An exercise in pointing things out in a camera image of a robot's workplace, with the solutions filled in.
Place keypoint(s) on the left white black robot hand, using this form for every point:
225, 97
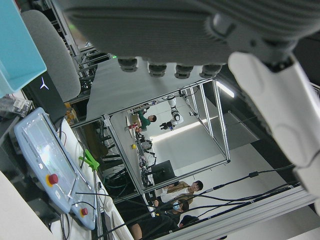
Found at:
175, 27

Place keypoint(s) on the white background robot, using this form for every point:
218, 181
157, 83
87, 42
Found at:
175, 115

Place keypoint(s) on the person in green shirt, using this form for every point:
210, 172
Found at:
146, 120

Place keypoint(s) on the grey padded chair back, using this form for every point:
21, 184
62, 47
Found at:
55, 57

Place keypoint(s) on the black laptop with logo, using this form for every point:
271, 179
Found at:
47, 92

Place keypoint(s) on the small black background monitor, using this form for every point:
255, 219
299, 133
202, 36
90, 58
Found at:
163, 172

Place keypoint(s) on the green plastic clamp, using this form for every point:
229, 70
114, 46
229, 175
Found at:
90, 161

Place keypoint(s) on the light blue plastic bin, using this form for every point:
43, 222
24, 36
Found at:
17, 47

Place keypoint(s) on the person in beige jacket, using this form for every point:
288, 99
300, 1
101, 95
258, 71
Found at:
185, 188

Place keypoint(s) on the person with blue mask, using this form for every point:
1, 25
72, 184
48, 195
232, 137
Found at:
177, 206

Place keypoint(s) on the grey teach pendant red button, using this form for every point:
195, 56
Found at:
47, 157
86, 212

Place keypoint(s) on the aluminium frame cage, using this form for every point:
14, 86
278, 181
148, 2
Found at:
220, 125

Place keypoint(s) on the aluminium extrusion post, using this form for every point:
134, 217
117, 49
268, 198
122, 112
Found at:
98, 205

